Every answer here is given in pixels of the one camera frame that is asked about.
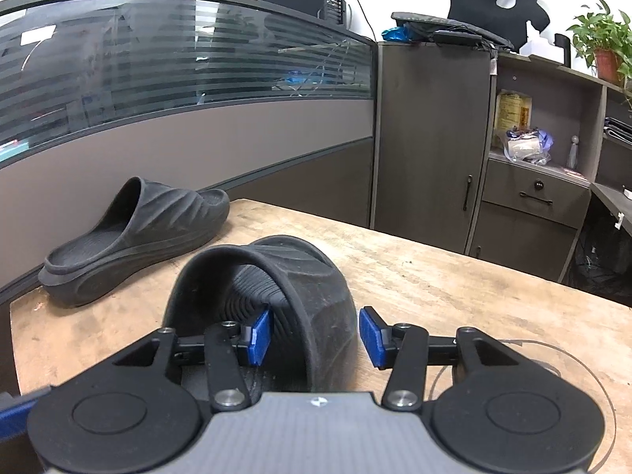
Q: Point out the dark grey ribbed slipper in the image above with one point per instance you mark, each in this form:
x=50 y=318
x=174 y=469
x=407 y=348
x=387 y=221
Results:
x=296 y=276
x=148 y=227

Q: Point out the black flat bag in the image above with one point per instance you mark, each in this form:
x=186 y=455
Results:
x=444 y=27

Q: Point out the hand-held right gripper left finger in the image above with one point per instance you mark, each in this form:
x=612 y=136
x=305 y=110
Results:
x=260 y=338

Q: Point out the small grey peg figure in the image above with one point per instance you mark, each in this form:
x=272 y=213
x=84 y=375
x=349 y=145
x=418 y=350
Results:
x=572 y=153

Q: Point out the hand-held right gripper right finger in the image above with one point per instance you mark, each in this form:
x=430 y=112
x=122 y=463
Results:
x=373 y=338

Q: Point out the white tissue box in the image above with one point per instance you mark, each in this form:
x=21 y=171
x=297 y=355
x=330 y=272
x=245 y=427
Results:
x=535 y=45

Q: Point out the stack of black folders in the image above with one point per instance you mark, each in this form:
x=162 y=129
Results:
x=619 y=128

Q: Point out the clear plastic bag with items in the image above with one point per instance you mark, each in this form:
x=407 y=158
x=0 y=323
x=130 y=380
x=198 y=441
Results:
x=526 y=147

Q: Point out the dark curved desk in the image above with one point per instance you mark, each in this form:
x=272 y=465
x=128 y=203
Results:
x=614 y=202

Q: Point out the dark brown drawer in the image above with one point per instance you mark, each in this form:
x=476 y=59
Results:
x=535 y=192

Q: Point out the blue plastic bag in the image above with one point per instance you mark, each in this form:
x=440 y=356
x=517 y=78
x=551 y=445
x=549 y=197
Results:
x=395 y=34

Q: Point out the tall dark brown cabinet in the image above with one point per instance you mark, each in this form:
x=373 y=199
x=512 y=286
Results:
x=424 y=143

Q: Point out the potted green plant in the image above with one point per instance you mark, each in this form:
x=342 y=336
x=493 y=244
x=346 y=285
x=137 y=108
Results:
x=602 y=34

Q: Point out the yellow packet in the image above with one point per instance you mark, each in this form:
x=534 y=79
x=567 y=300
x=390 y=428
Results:
x=513 y=111

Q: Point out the dark brown shelf unit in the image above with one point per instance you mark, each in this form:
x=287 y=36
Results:
x=523 y=252

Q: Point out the black cylinder speaker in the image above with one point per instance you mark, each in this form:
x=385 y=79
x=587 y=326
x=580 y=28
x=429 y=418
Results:
x=563 y=48

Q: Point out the grey office partition glass panel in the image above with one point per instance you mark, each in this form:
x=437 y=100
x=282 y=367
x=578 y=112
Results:
x=197 y=123

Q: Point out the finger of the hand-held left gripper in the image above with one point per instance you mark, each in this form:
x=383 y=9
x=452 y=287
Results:
x=15 y=412

